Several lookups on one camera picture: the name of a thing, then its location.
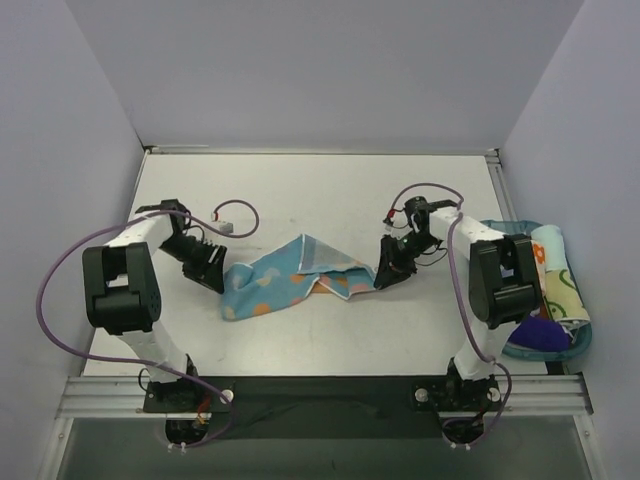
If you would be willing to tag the teal plastic basket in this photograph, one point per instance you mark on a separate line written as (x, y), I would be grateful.
(580, 337)

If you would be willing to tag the blue orange patterned towel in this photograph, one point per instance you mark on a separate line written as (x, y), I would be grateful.
(288, 275)

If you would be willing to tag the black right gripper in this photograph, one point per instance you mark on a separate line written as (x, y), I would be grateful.
(396, 255)

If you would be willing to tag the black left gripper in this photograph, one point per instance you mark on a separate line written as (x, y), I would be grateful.
(208, 265)

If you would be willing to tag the mint white rolled towel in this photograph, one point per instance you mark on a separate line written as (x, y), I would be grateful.
(550, 238)

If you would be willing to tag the cream green rolled towel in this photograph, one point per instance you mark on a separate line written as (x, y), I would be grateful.
(563, 301)

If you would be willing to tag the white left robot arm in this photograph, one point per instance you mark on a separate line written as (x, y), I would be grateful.
(123, 296)

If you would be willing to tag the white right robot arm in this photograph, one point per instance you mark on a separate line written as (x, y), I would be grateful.
(496, 285)

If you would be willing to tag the orange flower pattern towel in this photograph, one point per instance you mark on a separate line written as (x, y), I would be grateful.
(539, 255)

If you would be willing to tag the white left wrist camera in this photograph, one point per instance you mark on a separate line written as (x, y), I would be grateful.
(223, 227)

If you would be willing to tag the purple rolled towel front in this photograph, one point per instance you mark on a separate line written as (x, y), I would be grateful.
(541, 335)

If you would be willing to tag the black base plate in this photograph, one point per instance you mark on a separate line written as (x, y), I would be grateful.
(327, 408)

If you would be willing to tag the aluminium front rail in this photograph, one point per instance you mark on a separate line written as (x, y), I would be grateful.
(105, 397)

